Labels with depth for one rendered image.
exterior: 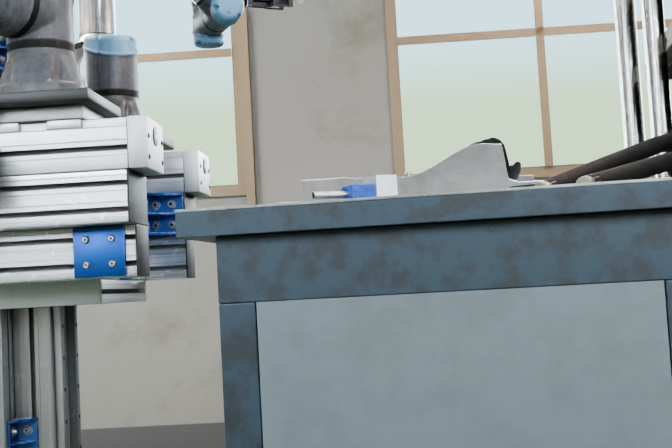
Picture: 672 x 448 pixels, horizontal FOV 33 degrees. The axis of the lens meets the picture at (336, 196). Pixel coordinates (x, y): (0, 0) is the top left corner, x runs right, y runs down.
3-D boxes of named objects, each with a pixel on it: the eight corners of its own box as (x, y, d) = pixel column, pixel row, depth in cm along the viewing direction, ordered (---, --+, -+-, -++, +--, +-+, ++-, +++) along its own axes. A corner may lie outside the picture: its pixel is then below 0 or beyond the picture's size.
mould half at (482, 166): (305, 227, 212) (301, 156, 213) (326, 233, 237) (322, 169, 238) (577, 210, 205) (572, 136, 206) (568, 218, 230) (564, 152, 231)
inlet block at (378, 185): (320, 211, 169) (318, 175, 170) (308, 214, 174) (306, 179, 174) (398, 209, 174) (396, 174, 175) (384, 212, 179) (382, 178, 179)
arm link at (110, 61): (89, 88, 241) (87, 25, 242) (78, 99, 253) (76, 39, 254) (145, 89, 246) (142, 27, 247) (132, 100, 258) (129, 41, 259)
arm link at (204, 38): (201, 39, 264) (199, -7, 265) (188, 49, 274) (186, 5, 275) (233, 40, 267) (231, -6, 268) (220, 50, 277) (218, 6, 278)
